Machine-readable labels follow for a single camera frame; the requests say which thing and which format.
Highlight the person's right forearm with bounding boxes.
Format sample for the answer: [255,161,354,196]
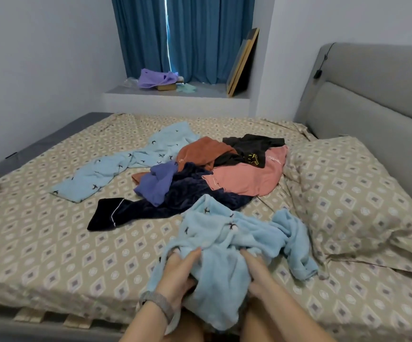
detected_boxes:
[252,285,335,342]

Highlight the grey upholstered headboard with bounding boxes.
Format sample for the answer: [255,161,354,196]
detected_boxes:
[293,42,412,225]

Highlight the purple cloth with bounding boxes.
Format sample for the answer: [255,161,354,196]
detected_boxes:
[137,68,180,90]

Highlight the grey band wristwatch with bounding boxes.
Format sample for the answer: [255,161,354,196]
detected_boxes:
[139,290,176,325]

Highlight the leaning wooden picture frames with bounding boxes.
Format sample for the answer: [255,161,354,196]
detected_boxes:
[226,27,261,98]

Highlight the person's left hand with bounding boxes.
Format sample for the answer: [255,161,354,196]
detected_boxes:
[155,246,203,308]

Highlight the black cable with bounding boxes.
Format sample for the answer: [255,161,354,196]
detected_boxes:
[313,45,335,80]

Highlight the navy velvet garment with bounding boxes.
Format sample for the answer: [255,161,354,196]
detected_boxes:
[86,163,255,232]

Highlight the patterned beige pillow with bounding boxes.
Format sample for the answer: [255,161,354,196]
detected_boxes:
[283,135,412,278]

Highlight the rust brown garment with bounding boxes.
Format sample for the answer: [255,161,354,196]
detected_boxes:
[132,136,239,184]

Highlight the blue curtain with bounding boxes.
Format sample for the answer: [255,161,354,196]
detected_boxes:
[110,0,257,84]

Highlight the purple-blue garment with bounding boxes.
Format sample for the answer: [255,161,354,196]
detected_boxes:
[132,161,180,208]

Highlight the black garment yellow print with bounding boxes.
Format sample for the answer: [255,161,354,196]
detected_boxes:
[213,133,287,170]

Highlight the light blue fleece pajama pants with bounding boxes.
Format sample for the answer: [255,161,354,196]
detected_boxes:
[49,121,200,204]

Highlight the pink shirt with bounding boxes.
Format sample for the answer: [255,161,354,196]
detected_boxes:
[202,143,290,198]

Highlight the person's right hand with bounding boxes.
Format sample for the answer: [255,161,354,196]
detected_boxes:
[239,251,276,301]

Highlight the bed with patterned beige sheet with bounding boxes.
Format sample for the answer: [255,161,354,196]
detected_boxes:
[0,42,412,342]

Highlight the person's left leg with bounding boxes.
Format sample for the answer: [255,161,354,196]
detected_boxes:
[165,310,207,342]

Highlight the light blue fleece garment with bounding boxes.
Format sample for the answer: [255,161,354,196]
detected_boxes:
[140,193,321,333]

